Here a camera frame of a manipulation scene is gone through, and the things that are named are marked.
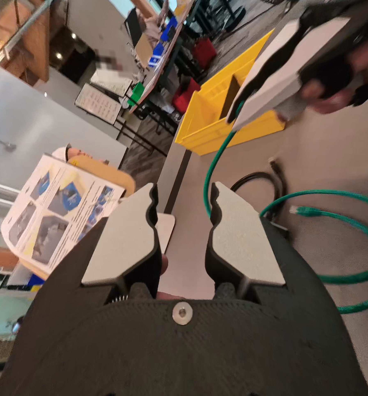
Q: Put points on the tan cardboard panel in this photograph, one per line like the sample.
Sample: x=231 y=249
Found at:
x=143 y=46

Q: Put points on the silver conduit pipes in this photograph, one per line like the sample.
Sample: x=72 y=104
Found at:
x=1 y=198

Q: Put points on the white round object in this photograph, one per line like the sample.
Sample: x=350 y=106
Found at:
x=60 y=153

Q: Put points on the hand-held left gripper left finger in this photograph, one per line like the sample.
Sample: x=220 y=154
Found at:
x=122 y=244

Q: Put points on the wooden ceiling beam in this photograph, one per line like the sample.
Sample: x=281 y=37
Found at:
x=1 y=256

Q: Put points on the blue plastic bin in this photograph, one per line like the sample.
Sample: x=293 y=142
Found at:
x=169 y=29
x=157 y=55

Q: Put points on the handwritten whiteboard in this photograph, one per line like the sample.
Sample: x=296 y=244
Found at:
x=113 y=82
x=97 y=103

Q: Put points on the printed instruction board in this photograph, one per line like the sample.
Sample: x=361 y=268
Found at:
x=63 y=210

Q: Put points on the yellow plastic bin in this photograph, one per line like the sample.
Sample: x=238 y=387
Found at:
x=208 y=123

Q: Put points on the green plastic bin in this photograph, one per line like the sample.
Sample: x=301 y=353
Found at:
x=137 y=92

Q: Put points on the red container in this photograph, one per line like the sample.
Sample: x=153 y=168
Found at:
x=185 y=96
x=204 y=52

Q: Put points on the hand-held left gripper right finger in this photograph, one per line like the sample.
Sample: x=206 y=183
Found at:
x=245 y=244

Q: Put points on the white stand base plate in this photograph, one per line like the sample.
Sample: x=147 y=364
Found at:
x=165 y=229

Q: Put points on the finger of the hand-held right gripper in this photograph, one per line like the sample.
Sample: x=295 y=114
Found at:
x=273 y=49
x=283 y=80

